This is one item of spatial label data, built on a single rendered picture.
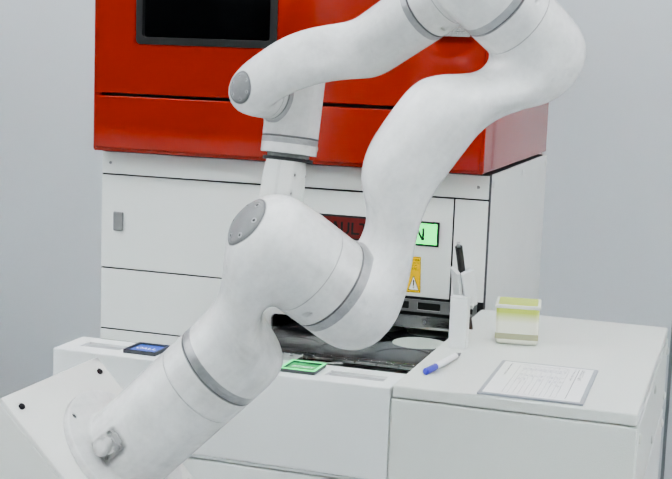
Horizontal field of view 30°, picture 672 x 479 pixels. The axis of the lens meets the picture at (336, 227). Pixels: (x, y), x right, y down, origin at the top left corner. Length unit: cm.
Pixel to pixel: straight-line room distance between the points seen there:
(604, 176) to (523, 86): 233
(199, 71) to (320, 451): 92
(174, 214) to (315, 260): 118
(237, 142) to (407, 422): 84
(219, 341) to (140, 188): 115
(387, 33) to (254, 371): 51
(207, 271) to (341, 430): 80
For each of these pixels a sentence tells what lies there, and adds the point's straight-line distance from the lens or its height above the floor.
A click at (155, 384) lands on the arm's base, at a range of 156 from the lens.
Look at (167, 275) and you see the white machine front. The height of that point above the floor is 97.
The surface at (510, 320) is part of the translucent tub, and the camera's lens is 211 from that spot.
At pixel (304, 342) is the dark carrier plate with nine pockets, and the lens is 235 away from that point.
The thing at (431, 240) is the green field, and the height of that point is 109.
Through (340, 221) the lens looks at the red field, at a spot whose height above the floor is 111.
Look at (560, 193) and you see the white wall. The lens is 386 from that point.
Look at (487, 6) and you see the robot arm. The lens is 148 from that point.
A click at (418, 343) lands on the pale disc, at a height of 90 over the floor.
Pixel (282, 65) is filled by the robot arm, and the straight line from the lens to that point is 175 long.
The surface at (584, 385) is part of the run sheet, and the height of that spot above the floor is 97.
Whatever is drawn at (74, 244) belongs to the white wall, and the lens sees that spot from 444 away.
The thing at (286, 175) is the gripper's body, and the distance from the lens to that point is 183.
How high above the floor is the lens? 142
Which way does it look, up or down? 8 degrees down
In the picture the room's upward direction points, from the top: 2 degrees clockwise
